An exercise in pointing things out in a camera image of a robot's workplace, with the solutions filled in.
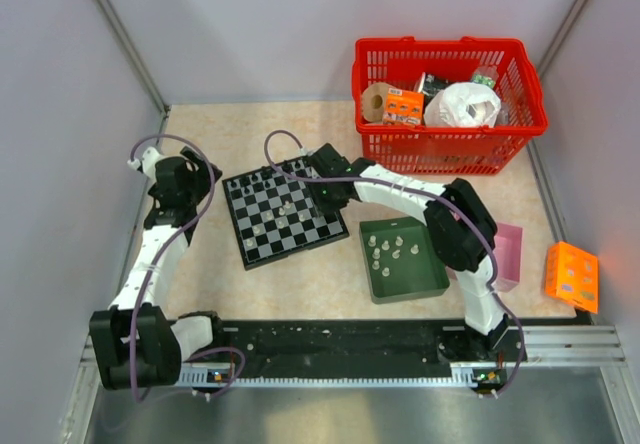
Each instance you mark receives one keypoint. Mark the pink plastic box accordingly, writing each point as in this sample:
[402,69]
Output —
[508,252]

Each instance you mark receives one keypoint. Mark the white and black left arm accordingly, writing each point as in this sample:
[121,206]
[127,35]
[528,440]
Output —
[135,345]

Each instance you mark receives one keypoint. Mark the white plastic bag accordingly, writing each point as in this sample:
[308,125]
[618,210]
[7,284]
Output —
[463,105]

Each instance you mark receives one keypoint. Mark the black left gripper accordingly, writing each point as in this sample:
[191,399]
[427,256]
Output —
[202,176]

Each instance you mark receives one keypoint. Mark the aluminium frame rail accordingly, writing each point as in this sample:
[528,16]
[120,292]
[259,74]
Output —
[132,55]

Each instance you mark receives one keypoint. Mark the brown tape roll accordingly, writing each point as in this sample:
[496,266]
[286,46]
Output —
[373,101]

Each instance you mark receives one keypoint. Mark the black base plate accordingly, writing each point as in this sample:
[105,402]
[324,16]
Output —
[352,349]

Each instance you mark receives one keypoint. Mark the dark snack packet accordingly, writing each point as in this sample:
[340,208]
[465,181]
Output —
[430,85]

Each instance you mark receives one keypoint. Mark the black and grey chessboard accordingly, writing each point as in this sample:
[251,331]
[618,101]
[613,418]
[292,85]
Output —
[274,217]

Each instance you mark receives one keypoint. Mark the green plastic tray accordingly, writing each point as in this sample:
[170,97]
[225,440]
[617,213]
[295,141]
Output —
[400,261]

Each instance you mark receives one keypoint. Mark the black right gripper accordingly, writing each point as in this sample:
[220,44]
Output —
[321,205]

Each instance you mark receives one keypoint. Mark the red plastic shopping basket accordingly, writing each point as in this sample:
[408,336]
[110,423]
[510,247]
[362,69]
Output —
[400,62]

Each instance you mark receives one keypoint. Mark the green patterned packet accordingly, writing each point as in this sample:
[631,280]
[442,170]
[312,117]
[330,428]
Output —
[485,75]

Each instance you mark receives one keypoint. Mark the orange carton box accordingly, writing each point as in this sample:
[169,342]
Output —
[572,276]

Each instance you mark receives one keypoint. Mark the orange box in basket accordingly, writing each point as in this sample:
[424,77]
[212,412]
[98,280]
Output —
[403,107]

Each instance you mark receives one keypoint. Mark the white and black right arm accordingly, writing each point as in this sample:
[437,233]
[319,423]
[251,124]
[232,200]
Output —
[461,230]

